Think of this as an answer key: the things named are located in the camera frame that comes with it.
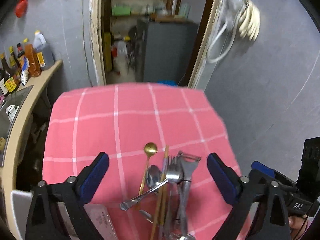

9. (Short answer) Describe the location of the steel sink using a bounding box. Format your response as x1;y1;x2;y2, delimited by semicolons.
0;85;34;167

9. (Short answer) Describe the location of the pink checked tablecloth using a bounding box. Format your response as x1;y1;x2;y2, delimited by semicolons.
42;82;252;240

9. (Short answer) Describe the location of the white cup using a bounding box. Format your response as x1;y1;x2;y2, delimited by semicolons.
5;105;19;122

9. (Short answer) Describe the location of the white perforated utensil holder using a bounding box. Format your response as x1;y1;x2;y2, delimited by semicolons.
10;190;118;240

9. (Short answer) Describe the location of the white hose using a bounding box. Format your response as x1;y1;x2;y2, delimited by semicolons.
206;21;238;64

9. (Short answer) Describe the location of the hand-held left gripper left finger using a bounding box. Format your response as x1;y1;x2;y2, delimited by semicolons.
25;152;110;240

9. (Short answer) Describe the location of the beige counter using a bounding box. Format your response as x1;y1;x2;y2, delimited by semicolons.
0;60;63;240

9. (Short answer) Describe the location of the small white blue packet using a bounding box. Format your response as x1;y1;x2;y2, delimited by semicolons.
20;57;30;85

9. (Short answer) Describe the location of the grey cabinet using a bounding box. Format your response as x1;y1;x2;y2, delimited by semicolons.
136;20;200;83

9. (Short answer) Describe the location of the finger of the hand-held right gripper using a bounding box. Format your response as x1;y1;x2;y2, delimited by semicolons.
251;161;299;198

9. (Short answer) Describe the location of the silver fork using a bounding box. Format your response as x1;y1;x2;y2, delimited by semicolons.
164;155;181;239

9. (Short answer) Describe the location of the silver peeler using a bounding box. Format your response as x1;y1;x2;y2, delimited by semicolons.
176;151;202;237

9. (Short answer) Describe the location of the white cloth on hook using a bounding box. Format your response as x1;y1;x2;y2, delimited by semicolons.
237;0;261;42

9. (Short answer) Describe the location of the green box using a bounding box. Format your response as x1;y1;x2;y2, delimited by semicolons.
112;4;132;16

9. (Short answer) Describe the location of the red bag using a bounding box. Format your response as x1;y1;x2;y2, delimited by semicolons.
14;0;29;18

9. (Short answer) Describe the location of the orange liquid bottle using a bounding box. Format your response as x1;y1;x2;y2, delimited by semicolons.
23;38;42;77

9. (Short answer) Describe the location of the dark sauce bottle yellow label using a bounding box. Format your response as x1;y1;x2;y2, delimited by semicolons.
0;54;20;96

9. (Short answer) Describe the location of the person's right hand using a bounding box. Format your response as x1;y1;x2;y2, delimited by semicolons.
288;216;310;231

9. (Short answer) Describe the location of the dark bottle red cap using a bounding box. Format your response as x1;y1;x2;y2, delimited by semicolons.
15;42;27;68

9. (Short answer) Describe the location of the wooden door frame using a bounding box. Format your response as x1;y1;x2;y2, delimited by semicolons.
89;0;228;90

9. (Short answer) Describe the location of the gold spoon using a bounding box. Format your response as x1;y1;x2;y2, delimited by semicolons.
136;142;158;205

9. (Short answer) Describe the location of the clear bottle red label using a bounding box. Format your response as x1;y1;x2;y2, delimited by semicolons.
111;40;128;73

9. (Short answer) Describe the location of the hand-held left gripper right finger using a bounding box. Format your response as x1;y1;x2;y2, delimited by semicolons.
207;152;292;240

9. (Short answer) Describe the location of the pale green container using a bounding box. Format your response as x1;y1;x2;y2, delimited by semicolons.
178;3;191;19

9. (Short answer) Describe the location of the wooden chopstick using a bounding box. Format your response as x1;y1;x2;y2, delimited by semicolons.
149;146;169;240
157;152;168;240

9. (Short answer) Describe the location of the yellow board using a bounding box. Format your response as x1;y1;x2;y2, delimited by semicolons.
103;32;113;72

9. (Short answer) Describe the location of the silver spoon smooth handle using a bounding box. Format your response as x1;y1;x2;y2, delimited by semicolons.
146;165;162;189

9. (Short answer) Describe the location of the silver spoon textured handle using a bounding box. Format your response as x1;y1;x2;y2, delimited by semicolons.
119;169;185;211

